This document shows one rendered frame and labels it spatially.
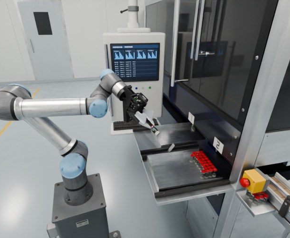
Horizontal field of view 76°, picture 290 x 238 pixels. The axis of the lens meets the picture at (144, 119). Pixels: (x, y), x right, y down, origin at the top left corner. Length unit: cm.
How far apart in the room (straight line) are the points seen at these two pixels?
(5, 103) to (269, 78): 99
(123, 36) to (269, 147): 121
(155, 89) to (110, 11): 463
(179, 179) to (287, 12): 81
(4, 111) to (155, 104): 122
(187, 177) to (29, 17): 588
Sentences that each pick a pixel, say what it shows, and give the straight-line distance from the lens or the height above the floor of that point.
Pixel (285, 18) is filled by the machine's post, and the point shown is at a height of 163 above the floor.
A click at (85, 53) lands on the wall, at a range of 618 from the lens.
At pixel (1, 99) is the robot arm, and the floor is 136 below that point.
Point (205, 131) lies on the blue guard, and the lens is 122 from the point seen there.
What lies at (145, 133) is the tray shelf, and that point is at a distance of 142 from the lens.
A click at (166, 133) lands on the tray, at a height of 88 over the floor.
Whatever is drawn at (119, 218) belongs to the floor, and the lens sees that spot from 199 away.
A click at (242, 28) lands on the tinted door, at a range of 97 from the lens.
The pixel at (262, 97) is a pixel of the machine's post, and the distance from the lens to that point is 84.
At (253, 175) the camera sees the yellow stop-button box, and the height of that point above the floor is 103.
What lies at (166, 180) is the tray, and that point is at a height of 88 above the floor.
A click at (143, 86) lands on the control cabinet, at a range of 167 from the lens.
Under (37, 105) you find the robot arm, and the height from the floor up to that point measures 133.
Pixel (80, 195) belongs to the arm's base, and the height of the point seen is 84.
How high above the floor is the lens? 162
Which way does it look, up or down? 27 degrees down
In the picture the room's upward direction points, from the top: straight up
